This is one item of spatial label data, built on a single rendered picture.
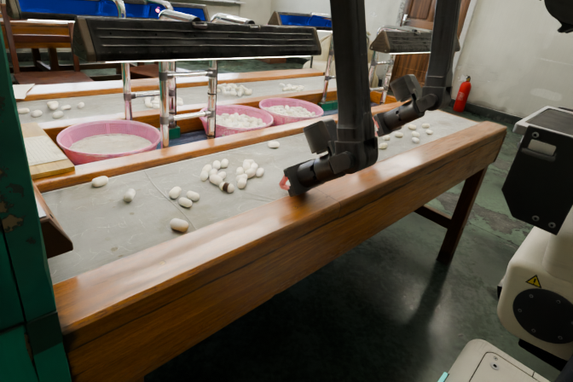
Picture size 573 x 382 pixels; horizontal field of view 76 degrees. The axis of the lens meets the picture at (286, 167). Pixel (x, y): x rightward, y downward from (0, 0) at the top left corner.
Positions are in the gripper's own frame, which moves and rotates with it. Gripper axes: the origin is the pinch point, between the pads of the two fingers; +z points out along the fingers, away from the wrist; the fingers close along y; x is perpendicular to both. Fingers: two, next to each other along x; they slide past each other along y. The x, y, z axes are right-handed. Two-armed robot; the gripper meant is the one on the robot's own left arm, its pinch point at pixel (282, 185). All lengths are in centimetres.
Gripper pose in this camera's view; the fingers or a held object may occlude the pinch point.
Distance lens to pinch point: 92.2
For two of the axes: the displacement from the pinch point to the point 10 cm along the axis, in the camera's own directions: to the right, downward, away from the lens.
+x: 3.5, 9.4, -0.5
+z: -6.1, 2.7, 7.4
